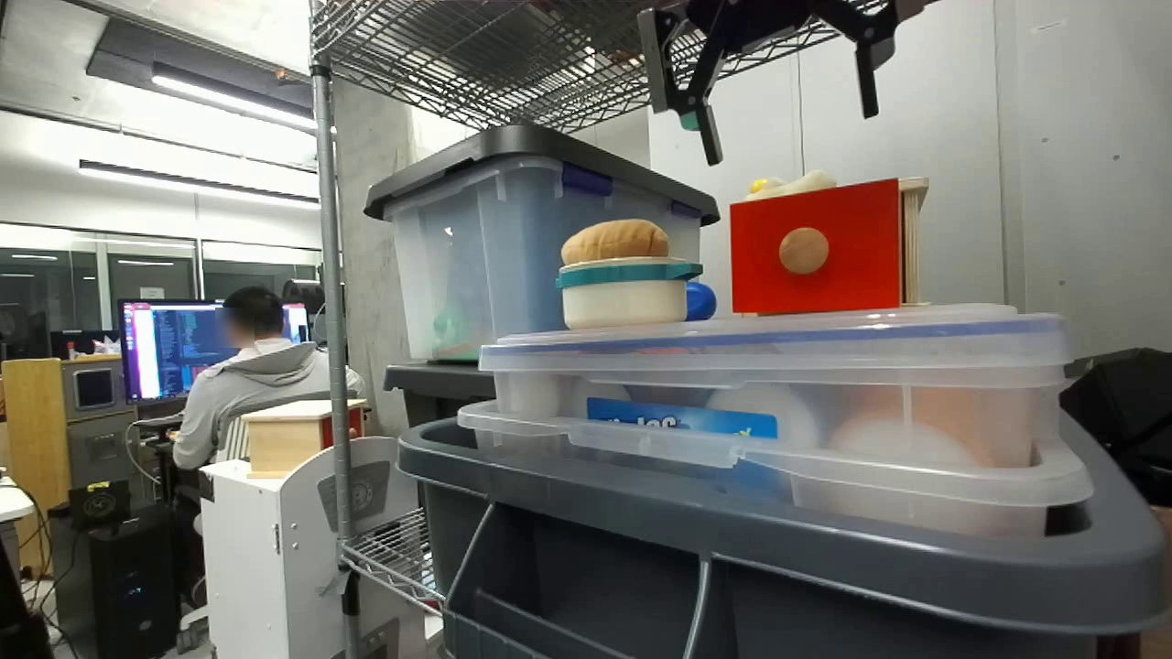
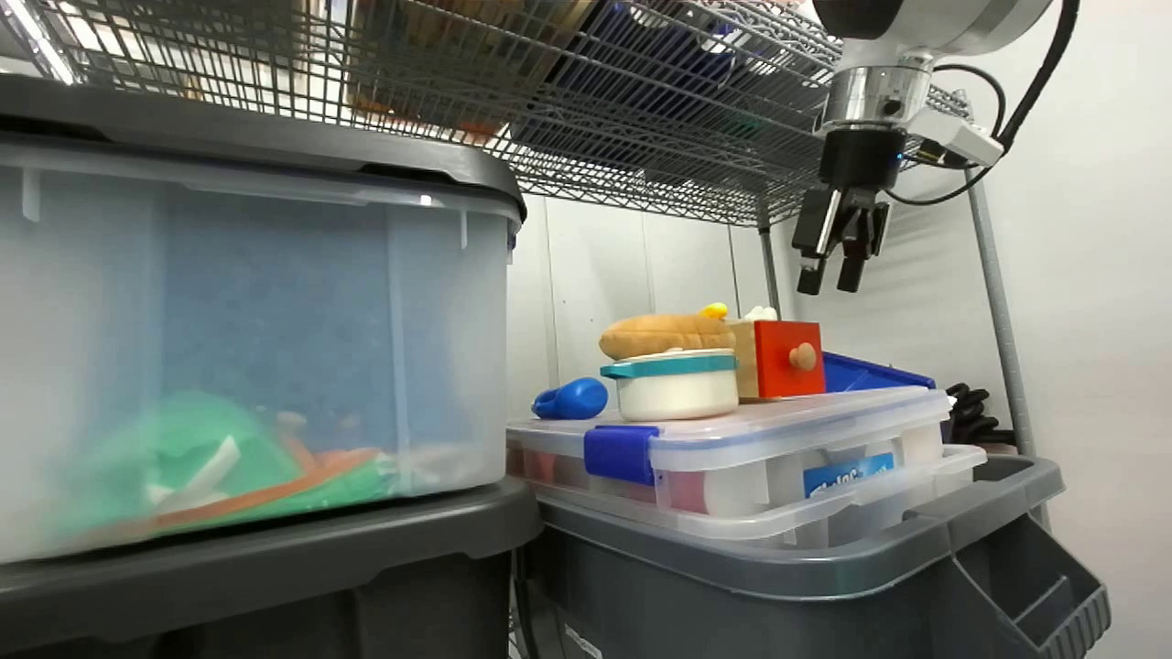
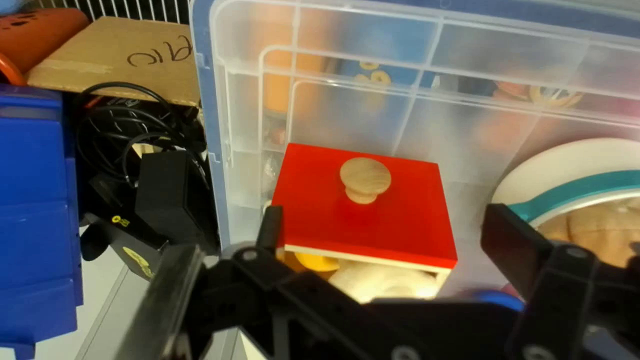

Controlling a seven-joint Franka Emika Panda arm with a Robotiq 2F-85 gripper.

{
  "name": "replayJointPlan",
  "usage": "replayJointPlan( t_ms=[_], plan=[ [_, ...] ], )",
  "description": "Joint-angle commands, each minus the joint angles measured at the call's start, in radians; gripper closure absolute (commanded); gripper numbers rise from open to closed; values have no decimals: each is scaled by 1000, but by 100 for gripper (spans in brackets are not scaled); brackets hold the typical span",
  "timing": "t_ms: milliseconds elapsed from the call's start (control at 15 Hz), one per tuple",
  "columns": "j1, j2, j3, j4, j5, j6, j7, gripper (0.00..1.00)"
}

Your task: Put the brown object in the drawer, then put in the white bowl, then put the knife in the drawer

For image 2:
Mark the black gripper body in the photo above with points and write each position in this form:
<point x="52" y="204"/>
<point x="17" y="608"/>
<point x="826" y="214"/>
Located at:
<point x="861" y="158"/>

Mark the gripper finger with metal pad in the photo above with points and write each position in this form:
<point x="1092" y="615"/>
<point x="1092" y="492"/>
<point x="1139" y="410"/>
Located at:
<point x="865" y="241"/>
<point x="813" y="233"/>

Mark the brown bread toy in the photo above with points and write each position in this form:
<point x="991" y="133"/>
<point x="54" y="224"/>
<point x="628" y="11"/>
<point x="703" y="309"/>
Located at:
<point x="659" y="335"/>

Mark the small white plastic object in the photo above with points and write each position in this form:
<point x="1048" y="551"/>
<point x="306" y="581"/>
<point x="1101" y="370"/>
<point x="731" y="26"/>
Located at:
<point x="760" y="313"/>

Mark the white bowl teal band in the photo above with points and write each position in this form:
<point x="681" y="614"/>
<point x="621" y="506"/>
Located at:
<point x="672" y="396"/>

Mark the yellow ball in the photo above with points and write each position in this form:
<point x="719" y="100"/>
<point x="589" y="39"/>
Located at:
<point x="714" y="313"/>

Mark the blue flat plastic piece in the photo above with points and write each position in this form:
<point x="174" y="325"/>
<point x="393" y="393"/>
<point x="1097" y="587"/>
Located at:
<point x="865" y="375"/>

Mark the orange red box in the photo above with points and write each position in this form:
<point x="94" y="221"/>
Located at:
<point x="774" y="369"/>

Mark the dark blue storage bin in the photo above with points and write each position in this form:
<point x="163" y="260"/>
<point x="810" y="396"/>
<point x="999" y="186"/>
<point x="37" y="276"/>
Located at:
<point x="681" y="76"/>

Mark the clear compartment container blue latches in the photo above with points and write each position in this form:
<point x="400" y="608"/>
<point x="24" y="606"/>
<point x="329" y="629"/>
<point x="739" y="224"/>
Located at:
<point x="782" y="428"/>

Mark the large clear plastic container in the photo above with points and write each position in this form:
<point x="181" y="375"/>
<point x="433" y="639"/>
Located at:
<point x="927" y="471"/>

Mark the blue round toy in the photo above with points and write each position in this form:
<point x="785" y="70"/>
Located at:
<point x="572" y="399"/>

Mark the blue container latch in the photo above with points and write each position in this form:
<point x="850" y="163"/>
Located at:
<point x="621" y="454"/>

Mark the grey plastic storage bin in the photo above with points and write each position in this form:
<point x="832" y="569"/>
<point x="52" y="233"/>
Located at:
<point x="734" y="608"/>

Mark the brown box on mesh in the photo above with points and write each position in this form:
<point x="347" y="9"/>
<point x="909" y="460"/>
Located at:
<point x="463" y="60"/>

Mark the clear tote dark grey lid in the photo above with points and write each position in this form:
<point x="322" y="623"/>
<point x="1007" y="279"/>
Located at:
<point x="306" y="305"/>

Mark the orange flat item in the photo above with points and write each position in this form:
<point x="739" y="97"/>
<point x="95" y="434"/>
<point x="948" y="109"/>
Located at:
<point x="329" y="471"/>

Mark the green soft item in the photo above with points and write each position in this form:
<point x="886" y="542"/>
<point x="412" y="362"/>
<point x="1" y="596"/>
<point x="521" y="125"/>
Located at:
<point x="184" y="460"/>

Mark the dark grey storage bin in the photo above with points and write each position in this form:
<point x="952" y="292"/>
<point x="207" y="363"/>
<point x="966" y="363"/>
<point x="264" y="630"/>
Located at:
<point x="241" y="587"/>

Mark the metal shelf post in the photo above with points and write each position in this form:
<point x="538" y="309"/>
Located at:
<point x="770" y="276"/>
<point x="999" y="305"/>

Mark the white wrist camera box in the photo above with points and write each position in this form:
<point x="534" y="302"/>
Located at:
<point x="965" y="137"/>

